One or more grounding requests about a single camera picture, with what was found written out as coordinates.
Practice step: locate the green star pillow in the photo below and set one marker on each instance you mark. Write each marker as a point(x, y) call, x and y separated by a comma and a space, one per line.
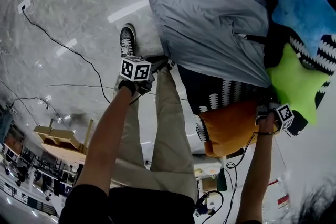
point(294, 81)

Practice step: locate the black wristband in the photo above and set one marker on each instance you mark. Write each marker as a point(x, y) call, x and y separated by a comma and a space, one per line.
point(128, 86)

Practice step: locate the round wooden table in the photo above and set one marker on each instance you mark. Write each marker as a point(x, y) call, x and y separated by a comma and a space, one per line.
point(60, 139)

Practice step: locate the person's left forearm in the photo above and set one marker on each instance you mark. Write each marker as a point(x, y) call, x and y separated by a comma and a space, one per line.
point(105, 139)

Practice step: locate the person's right forearm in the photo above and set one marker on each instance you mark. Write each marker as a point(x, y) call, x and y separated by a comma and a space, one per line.
point(256, 170)

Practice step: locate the clear water jug red label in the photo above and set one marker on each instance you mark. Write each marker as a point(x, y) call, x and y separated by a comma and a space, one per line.
point(282, 196)

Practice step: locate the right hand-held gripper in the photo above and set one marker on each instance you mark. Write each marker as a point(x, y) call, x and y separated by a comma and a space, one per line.
point(284, 115)

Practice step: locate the orange cushion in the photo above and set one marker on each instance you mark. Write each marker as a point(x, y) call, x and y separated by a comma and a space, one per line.
point(228, 126)

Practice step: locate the white power strip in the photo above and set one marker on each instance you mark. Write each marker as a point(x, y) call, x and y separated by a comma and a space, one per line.
point(25, 4)

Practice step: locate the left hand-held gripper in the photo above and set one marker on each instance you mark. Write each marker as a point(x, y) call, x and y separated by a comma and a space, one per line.
point(135, 69)

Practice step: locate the person's black t-shirt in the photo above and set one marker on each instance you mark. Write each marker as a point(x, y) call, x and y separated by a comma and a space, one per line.
point(131, 207)

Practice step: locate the grey cloth garment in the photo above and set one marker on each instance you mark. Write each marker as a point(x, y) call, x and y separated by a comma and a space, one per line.
point(204, 21)

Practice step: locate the blue star pillow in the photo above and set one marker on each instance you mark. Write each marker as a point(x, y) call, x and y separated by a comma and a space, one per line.
point(302, 5)

